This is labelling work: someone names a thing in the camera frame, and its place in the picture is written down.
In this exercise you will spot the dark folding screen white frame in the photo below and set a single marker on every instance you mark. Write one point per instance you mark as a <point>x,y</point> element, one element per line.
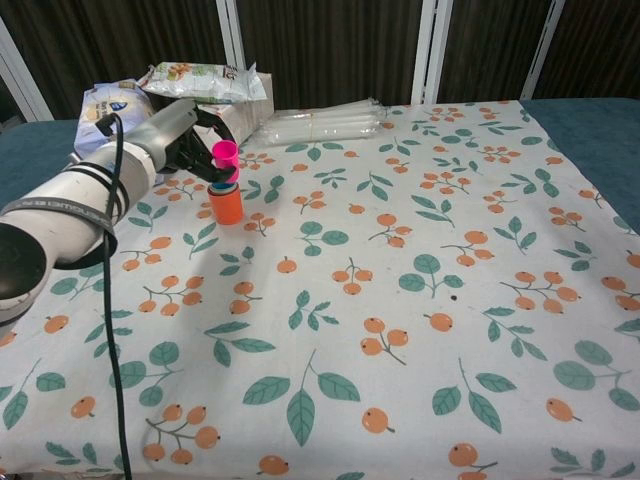
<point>325,50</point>

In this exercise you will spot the clear plastic tube bundle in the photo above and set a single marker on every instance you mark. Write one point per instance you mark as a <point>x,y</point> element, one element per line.
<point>325,125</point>

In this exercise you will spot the teal table cover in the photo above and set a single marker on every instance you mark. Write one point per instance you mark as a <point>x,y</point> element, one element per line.
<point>590,130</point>

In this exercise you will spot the large orange cup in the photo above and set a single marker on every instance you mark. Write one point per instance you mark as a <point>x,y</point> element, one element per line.
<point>226,207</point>

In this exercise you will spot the blue white tissue pack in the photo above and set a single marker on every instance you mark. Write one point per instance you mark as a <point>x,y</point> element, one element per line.
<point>107,110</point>

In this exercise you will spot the small pink cup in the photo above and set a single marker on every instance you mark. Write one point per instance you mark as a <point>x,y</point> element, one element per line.
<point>224,152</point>

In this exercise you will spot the white carton red label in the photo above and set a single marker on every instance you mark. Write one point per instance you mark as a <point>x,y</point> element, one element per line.
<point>250,117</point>

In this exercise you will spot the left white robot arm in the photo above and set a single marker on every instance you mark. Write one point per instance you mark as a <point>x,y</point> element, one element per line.
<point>60,210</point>

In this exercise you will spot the light blue cup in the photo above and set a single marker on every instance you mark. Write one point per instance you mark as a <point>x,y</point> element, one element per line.
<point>222,188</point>

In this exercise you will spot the green white snack bag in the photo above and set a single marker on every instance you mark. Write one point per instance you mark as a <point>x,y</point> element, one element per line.
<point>200,82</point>

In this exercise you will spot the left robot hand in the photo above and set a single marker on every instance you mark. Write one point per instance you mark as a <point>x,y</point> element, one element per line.
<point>165,132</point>

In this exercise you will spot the floral print tablecloth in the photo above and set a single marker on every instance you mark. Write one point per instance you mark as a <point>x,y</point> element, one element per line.
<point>375,300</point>

